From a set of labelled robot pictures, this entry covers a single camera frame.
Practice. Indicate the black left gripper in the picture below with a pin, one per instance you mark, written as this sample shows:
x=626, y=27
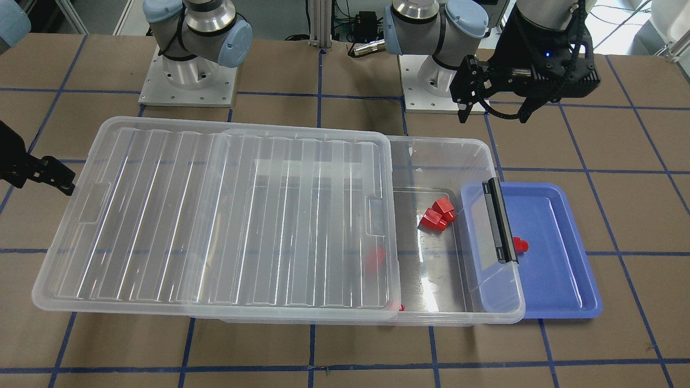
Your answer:
x=518, y=44

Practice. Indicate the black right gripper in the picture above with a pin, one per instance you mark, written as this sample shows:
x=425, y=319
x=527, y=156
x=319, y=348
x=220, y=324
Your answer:
x=12, y=156

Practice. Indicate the clear plastic box lid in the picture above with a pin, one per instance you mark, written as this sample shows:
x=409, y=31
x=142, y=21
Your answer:
x=127, y=240

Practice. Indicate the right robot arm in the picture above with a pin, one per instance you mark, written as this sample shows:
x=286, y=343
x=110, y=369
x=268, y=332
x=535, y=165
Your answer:
x=200, y=44

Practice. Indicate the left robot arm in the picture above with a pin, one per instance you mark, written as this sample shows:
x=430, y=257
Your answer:
x=452, y=30

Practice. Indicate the red block bottom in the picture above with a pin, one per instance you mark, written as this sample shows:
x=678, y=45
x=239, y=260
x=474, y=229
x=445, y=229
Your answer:
x=433, y=220

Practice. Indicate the clear plastic storage box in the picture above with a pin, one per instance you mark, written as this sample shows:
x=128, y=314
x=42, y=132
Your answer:
x=447, y=253

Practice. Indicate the blue plastic tray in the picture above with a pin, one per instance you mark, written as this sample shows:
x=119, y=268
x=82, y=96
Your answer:
x=553, y=279

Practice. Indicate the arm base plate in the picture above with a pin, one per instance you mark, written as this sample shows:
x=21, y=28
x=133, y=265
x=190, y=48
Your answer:
x=194, y=83
x=426, y=85

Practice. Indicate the black box latch handle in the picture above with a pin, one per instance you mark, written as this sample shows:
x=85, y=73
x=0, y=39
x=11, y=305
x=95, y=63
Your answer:
x=498, y=218

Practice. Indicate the aluminium frame post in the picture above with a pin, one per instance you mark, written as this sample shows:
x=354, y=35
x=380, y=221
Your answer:
x=320, y=17

